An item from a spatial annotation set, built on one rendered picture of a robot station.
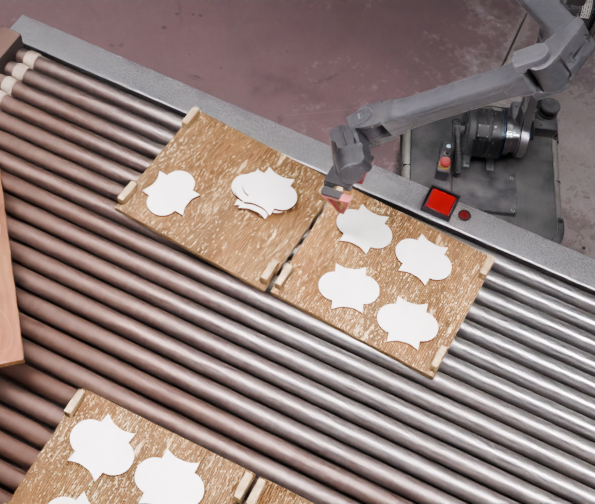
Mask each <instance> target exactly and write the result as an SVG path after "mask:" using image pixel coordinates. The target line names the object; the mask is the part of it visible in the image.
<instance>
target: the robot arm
mask: <svg viewBox="0 0 595 504"><path fill-rule="evenodd" d="M516 1H517V2H518V3H519V4H520V5H521V6H522V8H523V9H524V10H525V11H526V12H527V13H528V14H529V15H530V16H531V18H532V19H533V20H534V21H535V22H536V23H537V24H538V25H539V27H540V28H541V29H542V30H543V31H544V32H545V33H546V34H547V35H548V37H549V38H548V39H547V40H546V41H544V42H543V43H538V44H535V45H532V46H529V47H526V48H523V49H520V50H517V51H514V53H513V57H512V62H510V63H508V64H506V65H504V66H501V67H499V68H496V69H493V70H490V71H487V72H484V73H481V74H478V75H474V76H471V77H468V78H465V79H462V80H459V81H456V82H453V83H450V84H447V85H444V86H440V87H437V88H434V89H431V90H428V91H425V92H422V93H419V94H416V95H412V96H409V97H404V98H399V99H398V98H394V99H390V100H387V101H384V102H382V100H380V101H377V102H374V103H371V104H368V105H365V106H363V107H361V108H360V109H359V110H358V111H357V112H355V113H354V114H352V115H350V116H348V117H347V119H348V123H349V125H345V124H343V125H342V124H341V125H338V126H336V127H334V128H333V129H332V130H331V131H330V134H329V136H330V144H331V151H332V159H333V166H332V167H331V169H330V171H329V172H328V174H327V175H326V177H325V179H324V187H323V188H322V190H321V196H322V197H323V198H324V199H325V200H327V201H328V202H329V203H330V204H332V206H333V207H334V208H335V209H336V211H337V212H338V213H340V214H345V212H346V209H347V207H348V205H349V203H350V201H351V199H352V196H349V195H346V194H343V192H342V191H339V190H335V189H333V188H334V187H335V185H336V186H339V187H343V190H346V191H352V187H353V185H354V183H359V184H362V183H363V181H364V179H365V178H366V176H367V174H368V172H369V171H370V170H371V169H372V164H373V162H374V156H372V155H370V154H371V151H370V149H371V148H373V147H374V146H379V145H381V144H382V143H385V142H389V141H392V140H395V136H398V135H401V134H404V133H406V132H407V131H409V130H411V129H413V128H416V127H418V126H421V125H424V124H427V123H430V122H434V121H437V120H440V119H443V118H447V117H450V116H453V115H457V114H460V113H463V112H466V111H470V110H473V109H476V108H480V107H483V106H486V105H489V104H493V103H496V102H499V101H503V100H506V99H510V98H514V97H519V96H530V95H533V96H534V98H535V99H536V100H540V99H543V98H546V97H550V96H553V95H556V94H560V93H562V92H564V91H565V90H566V89H567V88H568V85H569V82H571V81H572V79H573V78H574V77H575V75H576V74H577V73H578V71H579V70H580V69H581V68H582V66H583V65H584V64H585V62H586V61H587V60H588V59H589V57H590V56H591V55H592V53H593V52H594V51H595V42H594V40H593V38H592V37H591V35H590V34H589V31H588V29H587V28H586V26H585V23H584V21H583V20H582V19H581V18H580V17H579V16H578V17H577V18H576V17H575V16H572V15H571V14H570V12H569V11H568V10H567V9H566V8H565V7H564V6H563V5H562V4H561V3H560V2H559V1H558V0H516ZM335 200H337V201H340V203H342V204H343V207H342V209H341V208H340V207H339V206H338V204H337V203H336V201H335Z"/></svg>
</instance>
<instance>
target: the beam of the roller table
mask: <svg viewBox="0 0 595 504"><path fill-rule="evenodd" d="M10 30H13V31H15V32H17V33H20V34H21V36H22V41H23V45H24V48H25V49H27V50H33V51H35V52H38V53H40V54H42V56H43V57H46V58H48V59H50V60H53V61H55V62H57V63H59V64H62V65H64V66H66V67H69V68H71V69H73V70H76V71H78V72H80V73H82V74H85V75H87V76H89V77H92V78H94V79H96V80H99V81H101V82H103V83H106V84H108V85H110V86H112V87H115V88H117V89H119V90H122V91H124V92H126V93H129V94H131V95H133V96H135V97H138V98H140V99H142V100H145V101H147V102H149V103H152V104H154V105H156V106H158V107H161V108H163V109H165V110H168V111H170V112H172V113H175V114H177V115H179V116H181V117H184V118H185V116H186V115H187V114H188V113H189V112H190V110H191V109H192V108H193V107H194V106H196V107H198V108H199V109H200V111H201V112H203V113H205V114H207V115H209V116H211V117H213V118H215V119H217V120H219V121H221V122H223V123H224V124H226V125H228V126H230V127H232V128H234V129H236V130H238V131H240V132H242V133H244V134H246V135H247V136H249V137H251V138H253V139H255V140H257V141H259V142H261V143H263V144H265V145H267V146H269V147H270V148H272V149H274V150H276V151H278V152H280V153H282V154H284V155H286V156H288V157H290V158H292V159H293V160H295V161H297V162H299V163H301V164H303V165H305V166H307V167H309V168H311V169H313V170H315V171H316V172H318V173H320V174H322V175H324V176H326V175H327V174H328V172H329V171H330V169H331V167H332V166H333V159H332V151H331V146H329V145H327V144H324V143H322V142H320V141H317V140H315V139H313V138H310V137H308V136H306V135H303V134H301V133H299V132H296V131H294V130H292V129H289V128H287V127H285V126H282V125H280V124H278V123H275V122H273V121H271V120H268V119H266V118H264V117H261V116H259V115H257V114H254V113H252V112H250V111H247V110H245V109H243V108H240V107H238V106H236V105H233V104H231V103H229V102H226V101H224V100H222V99H219V98H217V97H215V96H212V95H210V94H208V93H205V92H203V91H200V90H198V89H196V88H193V87H191V86H189V85H186V84H184V83H182V82H179V81H177V80H175V79H172V78H170V77H168V76H165V75H163V74H161V73H158V72H156V71H154V70H151V69H149V68H147V67H144V66H142V65H140V64H137V63H135V62H133V61H130V60H128V59H126V58H123V57H121V56H119V55H116V54H114V53H112V52H109V51H107V50H105V49H102V48H100V47H98V46H95V45H93V44H91V43H88V42H86V41H84V40H81V39H79V38H77V37H74V36H72V35H70V34H67V33H65V32H63V31H60V30H58V29H56V28H53V27H51V26H49V25H46V24H44V23H42V22H39V21H37V20H35V19H32V18H30V17H28V16H25V15H22V16H21V17H20V18H19V19H18V20H17V22H16V23H15V24H14V25H13V26H12V27H11V28H10ZM352 188H353V189H355V190H357V191H359V192H361V193H363V194H365V195H367V196H369V197H371V198H373V199H375V200H377V201H379V202H381V203H383V204H386V205H388V206H390V207H392V208H394V209H396V210H398V211H400V212H403V213H405V214H407V215H409V216H412V217H414V218H416V219H419V220H421V221H423V222H426V223H428V224H430V225H432V226H435V227H437V228H439V229H442V230H444V231H446V232H449V233H451V234H453V235H456V236H458V237H460V238H462V239H465V240H467V241H469V242H472V243H474V244H476V245H479V246H481V247H483V248H485V249H488V250H490V251H492V252H495V253H497V254H499V255H502V256H504V257H506V258H508V259H511V260H513V261H515V262H518V263H520V264H522V265H525V266H527V267H529V268H532V269H534V270H536V271H538V272H541V273H543V274H545V275H548V276H550V277H552V278H555V279H557V280H559V281H561V282H564V283H566V284H568V285H571V286H573V287H575V288H578V289H580V290H582V291H584V292H587V293H589V294H591V295H594V296H595V259H593V258H591V257H588V256H586V255H584V254H581V253H579V252H577V251H574V250H572V249H570V248H567V247H565V246H563V245H560V244H558V243H556V242H553V241H551V240H549V239H546V238H544V237H542V236H539V235H537V234H535V233H532V232H530V231H528V230H525V229H523V228H521V227H518V226H516V225H514V224H511V223H509V222H507V221H504V220H502V219H500V218H497V217H495V216H493V215H490V214H488V213H486V212H483V211H481V210H479V209H476V208H474V207H472V206H469V205H467V204H465V203H462V202H460V201H459V202H458V204H457V206H456V208H455V210H454V212H453V215H452V217H451V219H450V221H449V222H447V221H444V220H442V219H440V218H437V217H435V216H433V215H431V214H428V213H426V212H424V211H421V210H420V208H421V205H422V203H423V201H424V199H425V197H426V195H427V193H428V191H429V188H427V187H425V186H422V185H420V184H418V183H415V182H413V181H411V180H408V179H406V178H404V177H401V176H399V175H397V174H394V173H392V172H390V171H387V170H385V169H383V168H380V167H378V166H376V165H373V164H372V169H371V170H370V171H369V172H368V174H367V176H366V178H365V179H364V181H363V183H362V184H359V183H354V185H353V187H352ZM461 210H467V211H469V212H470V214H471V218H470V219H469V220H468V221H463V220H461V219H460V218H459V217H458V213H459V211H461Z"/></svg>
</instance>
